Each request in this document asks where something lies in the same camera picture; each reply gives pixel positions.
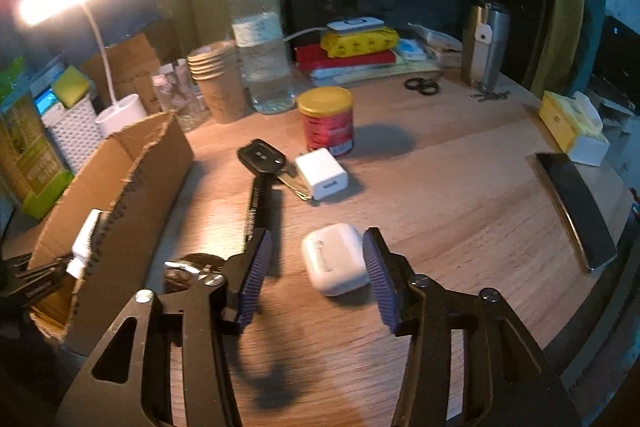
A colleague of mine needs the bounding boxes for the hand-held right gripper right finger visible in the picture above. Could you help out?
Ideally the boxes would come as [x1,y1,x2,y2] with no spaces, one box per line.
[361,228,582,427]

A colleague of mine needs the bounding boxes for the white flat charging device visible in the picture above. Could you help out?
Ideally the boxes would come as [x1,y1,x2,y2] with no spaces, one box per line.
[326,17,385,33]

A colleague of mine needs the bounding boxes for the green printed box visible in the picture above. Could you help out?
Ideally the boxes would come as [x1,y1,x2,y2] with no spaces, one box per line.
[0,57,74,219]

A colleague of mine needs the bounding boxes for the white power adapter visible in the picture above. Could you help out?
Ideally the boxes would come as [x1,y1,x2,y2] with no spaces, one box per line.
[71,209,104,281]

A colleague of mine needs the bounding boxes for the black car key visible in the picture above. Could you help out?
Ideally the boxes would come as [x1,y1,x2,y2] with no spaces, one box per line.
[237,139,314,200]

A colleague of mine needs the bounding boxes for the red book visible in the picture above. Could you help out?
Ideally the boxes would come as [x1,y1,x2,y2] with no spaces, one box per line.
[293,44,399,70]

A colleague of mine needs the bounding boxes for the white earbuds case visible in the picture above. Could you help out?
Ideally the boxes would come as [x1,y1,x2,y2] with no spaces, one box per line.
[301,223,371,297]

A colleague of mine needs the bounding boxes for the steel tumbler with tag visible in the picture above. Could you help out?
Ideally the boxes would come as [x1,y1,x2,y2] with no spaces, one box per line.
[460,1,512,89]

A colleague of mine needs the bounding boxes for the pile of papers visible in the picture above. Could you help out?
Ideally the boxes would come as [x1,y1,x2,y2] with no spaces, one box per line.
[310,56,443,86]

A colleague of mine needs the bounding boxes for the black smartphone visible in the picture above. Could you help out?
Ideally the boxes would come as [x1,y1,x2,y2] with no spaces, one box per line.
[534,151,619,276]

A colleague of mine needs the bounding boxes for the yellow and white tissue box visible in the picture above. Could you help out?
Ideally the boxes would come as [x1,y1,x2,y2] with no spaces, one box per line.
[538,90,611,167]

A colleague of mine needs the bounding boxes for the blue and white packet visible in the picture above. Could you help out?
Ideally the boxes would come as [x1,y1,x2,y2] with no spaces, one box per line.
[394,39,427,61]

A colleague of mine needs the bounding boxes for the white charger cube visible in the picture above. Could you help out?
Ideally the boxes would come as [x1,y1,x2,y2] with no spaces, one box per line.
[294,149,350,202]

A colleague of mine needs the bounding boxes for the red can with yellow lid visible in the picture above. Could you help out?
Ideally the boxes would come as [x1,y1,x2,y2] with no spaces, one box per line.
[297,86,356,158]

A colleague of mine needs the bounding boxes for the brown cardboard cartons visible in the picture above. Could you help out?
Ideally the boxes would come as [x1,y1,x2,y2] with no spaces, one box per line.
[82,34,162,114]

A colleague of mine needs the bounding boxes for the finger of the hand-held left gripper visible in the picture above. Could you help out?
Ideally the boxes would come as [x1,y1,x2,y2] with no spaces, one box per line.
[0,274,70,314]
[0,254,76,280]

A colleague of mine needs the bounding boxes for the torn cardboard box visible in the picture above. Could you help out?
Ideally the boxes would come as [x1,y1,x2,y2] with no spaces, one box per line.
[27,111,196,344]

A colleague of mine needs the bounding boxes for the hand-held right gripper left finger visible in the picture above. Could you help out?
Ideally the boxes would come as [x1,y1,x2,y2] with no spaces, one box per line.
[57,229,273,427]

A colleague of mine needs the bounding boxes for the white woven basket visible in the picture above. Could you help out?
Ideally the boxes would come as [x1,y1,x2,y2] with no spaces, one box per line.
[42,96,104,174]

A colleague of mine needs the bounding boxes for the clear bottle with stickers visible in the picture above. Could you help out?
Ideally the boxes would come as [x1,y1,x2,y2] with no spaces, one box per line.
[150,61,209,130]

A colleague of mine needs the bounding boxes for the white cable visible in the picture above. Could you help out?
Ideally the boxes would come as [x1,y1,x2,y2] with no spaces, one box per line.
[282,26,329,44]

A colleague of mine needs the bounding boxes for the blue and white box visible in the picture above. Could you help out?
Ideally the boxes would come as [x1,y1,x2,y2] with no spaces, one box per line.
[29,62,69,116]

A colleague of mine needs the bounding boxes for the yellow green sponge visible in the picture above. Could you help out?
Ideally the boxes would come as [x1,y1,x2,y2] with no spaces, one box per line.
[52,65,94,108]

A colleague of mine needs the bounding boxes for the small metal keys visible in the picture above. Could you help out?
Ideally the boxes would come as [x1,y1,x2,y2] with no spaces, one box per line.
[470,89,511,103]

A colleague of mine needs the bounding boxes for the white carton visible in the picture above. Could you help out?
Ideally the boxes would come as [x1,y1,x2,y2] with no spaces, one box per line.
[407,22,464,54]

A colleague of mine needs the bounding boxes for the white desk lamp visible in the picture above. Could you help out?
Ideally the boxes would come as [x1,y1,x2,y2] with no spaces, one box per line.
[17,0,149,138]

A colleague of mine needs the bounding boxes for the clear plastic water bottle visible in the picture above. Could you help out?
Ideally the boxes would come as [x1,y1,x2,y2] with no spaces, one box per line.
[228,0,296,116]

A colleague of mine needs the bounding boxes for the stack of brown paper cups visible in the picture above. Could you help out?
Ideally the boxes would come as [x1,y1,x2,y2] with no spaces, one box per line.
[187,40,253,124]

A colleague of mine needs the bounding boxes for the black scissors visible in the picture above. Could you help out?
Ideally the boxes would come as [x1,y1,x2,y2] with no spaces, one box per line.
[404,77,442,97]

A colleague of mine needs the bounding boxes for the yellow wet wipes pack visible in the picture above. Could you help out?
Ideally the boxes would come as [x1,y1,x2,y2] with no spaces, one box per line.
[320,27,400,59]

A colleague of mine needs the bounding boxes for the black strap wristwatch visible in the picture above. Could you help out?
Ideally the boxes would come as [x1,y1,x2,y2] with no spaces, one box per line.
[164,174,274,294]

